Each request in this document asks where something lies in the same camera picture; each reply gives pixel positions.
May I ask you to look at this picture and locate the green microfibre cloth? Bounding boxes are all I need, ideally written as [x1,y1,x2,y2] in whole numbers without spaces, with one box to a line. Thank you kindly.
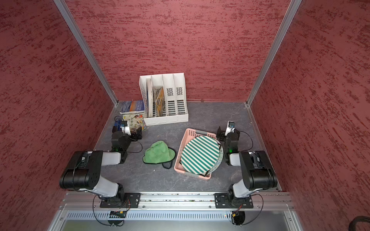
[143,141,176,169]

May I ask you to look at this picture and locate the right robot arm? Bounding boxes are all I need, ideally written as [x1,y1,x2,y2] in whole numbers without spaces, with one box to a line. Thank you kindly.
[214,128,278,208]

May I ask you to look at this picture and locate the yellow cover book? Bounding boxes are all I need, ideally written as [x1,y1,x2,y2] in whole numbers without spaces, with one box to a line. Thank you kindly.
[155,87,165,117]

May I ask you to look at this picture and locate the white file organizer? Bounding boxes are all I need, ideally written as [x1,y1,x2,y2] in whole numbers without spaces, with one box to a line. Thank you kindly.
[139,73,188,126]

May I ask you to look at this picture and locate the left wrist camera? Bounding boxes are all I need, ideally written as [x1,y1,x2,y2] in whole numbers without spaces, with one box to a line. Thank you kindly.
[120,120,131,136]

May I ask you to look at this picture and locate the white book in organizer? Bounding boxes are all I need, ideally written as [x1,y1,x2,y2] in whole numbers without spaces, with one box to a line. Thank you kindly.
[146,78,153,117]

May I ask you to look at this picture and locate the colourful patterned round plate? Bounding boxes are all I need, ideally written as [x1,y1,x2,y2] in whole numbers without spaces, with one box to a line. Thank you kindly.
[207,140,224,174]

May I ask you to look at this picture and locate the blue cover book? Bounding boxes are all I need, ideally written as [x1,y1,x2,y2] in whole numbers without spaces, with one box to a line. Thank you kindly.
[119,100,145,115]

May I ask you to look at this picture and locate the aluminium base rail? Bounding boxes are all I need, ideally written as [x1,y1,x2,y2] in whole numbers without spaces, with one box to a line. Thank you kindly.
[58,191,296,211]

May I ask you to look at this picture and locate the green striped round plate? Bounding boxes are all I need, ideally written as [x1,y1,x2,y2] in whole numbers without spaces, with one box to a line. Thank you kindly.
[180,136,219,176]

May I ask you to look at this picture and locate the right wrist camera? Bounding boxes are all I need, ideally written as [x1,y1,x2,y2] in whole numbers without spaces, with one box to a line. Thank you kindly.
[225,121,235,136]

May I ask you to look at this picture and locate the pink plastic basket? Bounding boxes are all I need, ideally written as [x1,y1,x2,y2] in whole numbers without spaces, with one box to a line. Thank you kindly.
[173,128,216,181]

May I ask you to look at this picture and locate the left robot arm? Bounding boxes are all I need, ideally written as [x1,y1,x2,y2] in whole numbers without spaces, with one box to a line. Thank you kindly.
[59,128,142,210]

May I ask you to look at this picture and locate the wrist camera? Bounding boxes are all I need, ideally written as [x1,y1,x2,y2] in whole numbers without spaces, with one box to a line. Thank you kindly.
[120,120,131,136]
[225,121,235,136]

